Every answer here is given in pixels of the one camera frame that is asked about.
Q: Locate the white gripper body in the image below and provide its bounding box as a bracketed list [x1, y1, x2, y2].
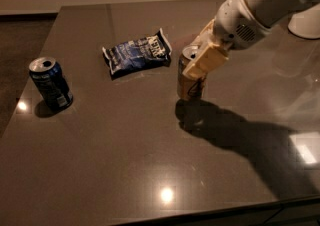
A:
[213, 0, 270, 50]

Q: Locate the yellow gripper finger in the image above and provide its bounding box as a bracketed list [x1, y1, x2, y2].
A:
[190, 19, 217, 50]
[182, 37, 228, 80]

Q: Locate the orange soda can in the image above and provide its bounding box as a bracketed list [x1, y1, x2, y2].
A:
[177, 45, 206, 101]

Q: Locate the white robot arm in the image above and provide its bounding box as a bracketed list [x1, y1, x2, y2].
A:
[183, 0, 319, 80]

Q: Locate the blue chip bag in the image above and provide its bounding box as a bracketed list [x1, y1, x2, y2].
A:
[102, 29, 172, 76]

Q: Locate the blue soda can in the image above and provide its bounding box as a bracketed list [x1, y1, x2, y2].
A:
[29, 57, 73, 111]

